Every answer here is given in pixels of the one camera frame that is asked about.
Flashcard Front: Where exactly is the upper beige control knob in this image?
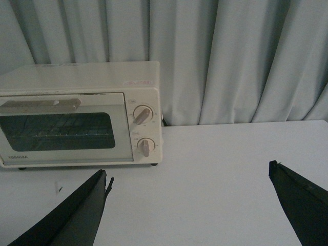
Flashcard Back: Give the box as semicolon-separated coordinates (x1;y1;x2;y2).
133;105;153;125

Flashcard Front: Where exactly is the cream toaster oven body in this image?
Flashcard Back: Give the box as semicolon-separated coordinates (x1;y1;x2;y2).
1;61;163;169

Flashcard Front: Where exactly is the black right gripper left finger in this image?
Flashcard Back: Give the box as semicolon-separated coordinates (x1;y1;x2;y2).
10;170;114;245

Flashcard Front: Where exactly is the wire oven rack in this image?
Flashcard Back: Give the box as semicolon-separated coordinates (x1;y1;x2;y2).
12;113;113;137

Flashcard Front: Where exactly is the lower beige control knob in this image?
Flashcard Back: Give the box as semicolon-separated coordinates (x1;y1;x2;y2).
137;138;155;157

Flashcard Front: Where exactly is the glass oven door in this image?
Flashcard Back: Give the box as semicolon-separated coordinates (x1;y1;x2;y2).
1;93;134;168

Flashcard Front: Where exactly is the beige control knob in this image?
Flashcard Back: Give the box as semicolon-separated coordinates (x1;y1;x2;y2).
137;138;155;157
133;105;153;125

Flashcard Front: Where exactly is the pale grey curtain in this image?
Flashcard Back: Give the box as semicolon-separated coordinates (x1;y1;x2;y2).
1;1;327;126

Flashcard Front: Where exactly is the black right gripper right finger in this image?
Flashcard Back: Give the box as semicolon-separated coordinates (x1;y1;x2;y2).
269;160;327;245

